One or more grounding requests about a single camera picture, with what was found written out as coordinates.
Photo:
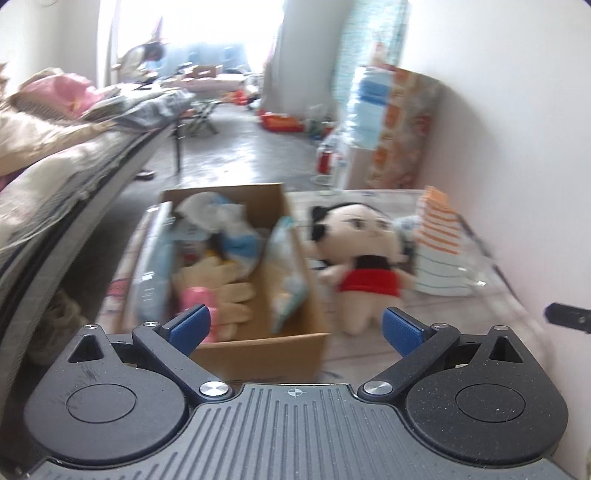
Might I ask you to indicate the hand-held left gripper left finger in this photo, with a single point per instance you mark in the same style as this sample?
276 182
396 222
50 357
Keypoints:
191 330

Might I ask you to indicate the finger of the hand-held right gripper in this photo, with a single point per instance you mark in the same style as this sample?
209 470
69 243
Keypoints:
570 317

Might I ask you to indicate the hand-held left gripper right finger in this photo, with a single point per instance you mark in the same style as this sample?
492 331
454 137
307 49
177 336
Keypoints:
401 330

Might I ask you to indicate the plush doll with red dress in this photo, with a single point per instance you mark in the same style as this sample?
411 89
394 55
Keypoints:
364 277

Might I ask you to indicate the brown cardboard box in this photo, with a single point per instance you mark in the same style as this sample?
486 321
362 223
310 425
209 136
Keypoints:
258 353

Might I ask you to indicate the pink plush toy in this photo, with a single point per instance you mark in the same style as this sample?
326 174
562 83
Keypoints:
196 297

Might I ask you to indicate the beige plush toy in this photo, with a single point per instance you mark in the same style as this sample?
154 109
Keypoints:
231 290

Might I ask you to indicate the floral printed tablecloth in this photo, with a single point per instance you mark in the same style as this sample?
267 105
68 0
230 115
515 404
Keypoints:
461 323

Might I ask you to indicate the pale plastic-wrapped packet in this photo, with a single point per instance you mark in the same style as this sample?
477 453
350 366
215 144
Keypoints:
150 267

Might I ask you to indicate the orange striped white bag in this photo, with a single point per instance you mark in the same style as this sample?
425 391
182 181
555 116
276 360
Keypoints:
438 240

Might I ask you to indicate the light blue plastic bags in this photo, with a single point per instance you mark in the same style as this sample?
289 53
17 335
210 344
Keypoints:
231 230

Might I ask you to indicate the clear packet with blue print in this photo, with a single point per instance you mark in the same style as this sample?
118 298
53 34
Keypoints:
286 272

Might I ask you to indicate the beige shoes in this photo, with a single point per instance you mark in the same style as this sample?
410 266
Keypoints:
62 327

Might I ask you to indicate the white water dispenser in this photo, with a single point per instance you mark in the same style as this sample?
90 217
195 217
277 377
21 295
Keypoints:
358 166

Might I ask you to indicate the red bottle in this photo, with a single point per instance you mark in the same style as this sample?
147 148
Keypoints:
325 159

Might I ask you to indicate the orange patterned board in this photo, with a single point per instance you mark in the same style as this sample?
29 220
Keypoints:
406 134

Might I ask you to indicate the white fringed blanket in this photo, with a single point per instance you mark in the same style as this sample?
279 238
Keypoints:
51 180

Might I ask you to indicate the folding stool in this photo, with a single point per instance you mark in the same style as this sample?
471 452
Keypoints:
203 117

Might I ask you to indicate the blue water jug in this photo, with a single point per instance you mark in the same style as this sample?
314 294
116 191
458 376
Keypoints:
369 106

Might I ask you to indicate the orange packets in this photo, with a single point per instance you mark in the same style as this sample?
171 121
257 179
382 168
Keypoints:
279 121

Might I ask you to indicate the grey blanket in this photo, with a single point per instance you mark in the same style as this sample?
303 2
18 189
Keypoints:
143 106

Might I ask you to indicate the pink polka dot pillow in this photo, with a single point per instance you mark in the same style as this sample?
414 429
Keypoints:
2 182

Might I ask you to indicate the beige quilt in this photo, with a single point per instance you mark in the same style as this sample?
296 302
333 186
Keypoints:
41 134

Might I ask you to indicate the small open cardboard box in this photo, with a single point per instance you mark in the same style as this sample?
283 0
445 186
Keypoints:
205 71

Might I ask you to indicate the white curtain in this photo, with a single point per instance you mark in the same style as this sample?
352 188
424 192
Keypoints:
291 55

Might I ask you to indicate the teal floral wall cloth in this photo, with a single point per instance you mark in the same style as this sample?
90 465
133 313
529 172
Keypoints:
369 41

